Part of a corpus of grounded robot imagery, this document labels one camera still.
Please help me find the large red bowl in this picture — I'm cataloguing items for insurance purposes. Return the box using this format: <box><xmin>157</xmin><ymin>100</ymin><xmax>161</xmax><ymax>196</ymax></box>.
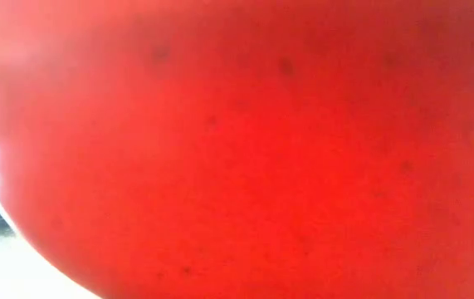
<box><xmin>0</xmin><ymin>0</ymin><xmax>474</xmax><ymax>299</ymax></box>

